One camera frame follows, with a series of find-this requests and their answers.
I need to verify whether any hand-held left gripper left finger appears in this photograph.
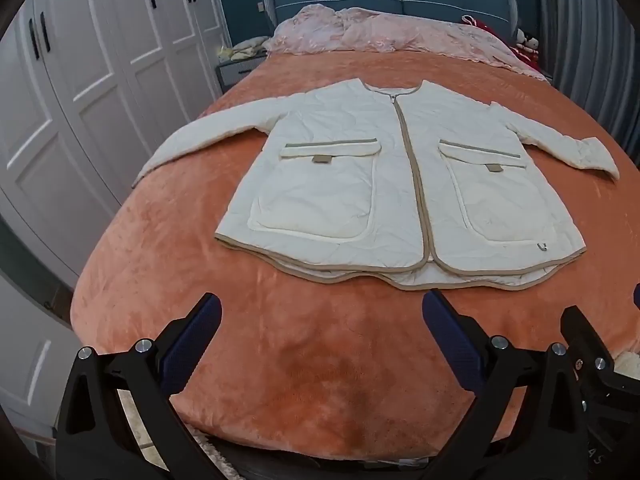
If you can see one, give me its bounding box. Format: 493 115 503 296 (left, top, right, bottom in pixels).
54 292 223 480

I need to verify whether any white wardrobe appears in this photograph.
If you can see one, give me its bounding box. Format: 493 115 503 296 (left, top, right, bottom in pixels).
0 0 232 281

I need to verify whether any red printed cloth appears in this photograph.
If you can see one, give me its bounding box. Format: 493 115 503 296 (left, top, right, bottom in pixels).
461 14 493 35

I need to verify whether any orange plush blanket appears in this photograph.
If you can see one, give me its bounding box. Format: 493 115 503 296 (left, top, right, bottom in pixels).
71 50 640 461

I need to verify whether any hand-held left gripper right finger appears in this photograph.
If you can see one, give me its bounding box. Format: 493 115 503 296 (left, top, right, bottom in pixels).
421 289 589 480

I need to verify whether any yellow cloth pile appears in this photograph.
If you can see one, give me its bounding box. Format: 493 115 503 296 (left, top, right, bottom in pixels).
216 36 271 63

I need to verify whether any cream quilted jacket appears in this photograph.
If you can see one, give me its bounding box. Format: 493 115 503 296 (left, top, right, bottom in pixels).
132 78 621 292

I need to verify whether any grey nightstand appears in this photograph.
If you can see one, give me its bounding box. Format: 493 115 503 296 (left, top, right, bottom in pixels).
215 52 271 96

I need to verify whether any grey-blue curtain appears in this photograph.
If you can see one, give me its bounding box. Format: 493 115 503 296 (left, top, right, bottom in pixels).
534 0 640 151

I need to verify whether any pink quilt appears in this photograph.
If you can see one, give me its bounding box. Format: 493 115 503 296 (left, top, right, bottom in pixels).
263 4 551 81

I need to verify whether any white fluffy rug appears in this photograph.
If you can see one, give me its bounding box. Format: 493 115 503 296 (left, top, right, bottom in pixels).
185 430 251 480

